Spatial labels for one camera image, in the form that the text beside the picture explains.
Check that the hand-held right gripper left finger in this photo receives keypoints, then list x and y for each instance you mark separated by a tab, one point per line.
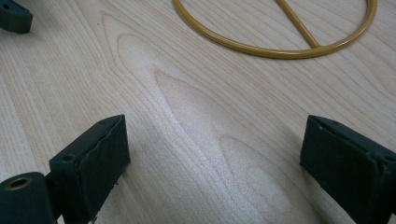
93	165

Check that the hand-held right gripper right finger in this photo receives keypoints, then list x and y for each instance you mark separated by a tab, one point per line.
348	161

